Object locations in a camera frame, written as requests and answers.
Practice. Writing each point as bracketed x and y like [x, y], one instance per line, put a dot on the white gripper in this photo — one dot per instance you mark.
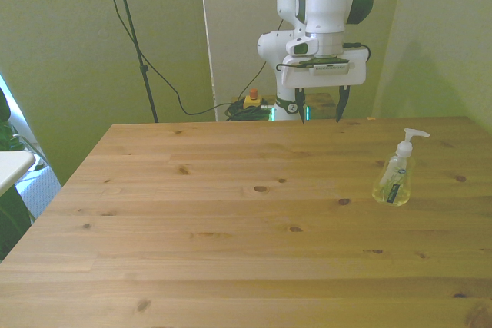
[326, 78]

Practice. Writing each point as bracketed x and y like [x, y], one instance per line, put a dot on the clear sanitizer pump bottle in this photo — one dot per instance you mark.
[394, 182]

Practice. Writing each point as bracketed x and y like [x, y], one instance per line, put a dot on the yellow emergency stop button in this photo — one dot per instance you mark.
[253, 100]

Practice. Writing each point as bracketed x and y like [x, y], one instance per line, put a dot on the white panel divider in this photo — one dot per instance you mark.
[209, 40]

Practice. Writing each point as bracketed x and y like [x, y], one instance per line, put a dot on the white side table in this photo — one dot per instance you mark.
[11, 168]

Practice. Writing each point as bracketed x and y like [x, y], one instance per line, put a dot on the green plant leaves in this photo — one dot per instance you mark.
[9, 189]

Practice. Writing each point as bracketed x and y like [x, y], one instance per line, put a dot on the black camera stand pole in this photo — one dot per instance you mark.
[134, 40]

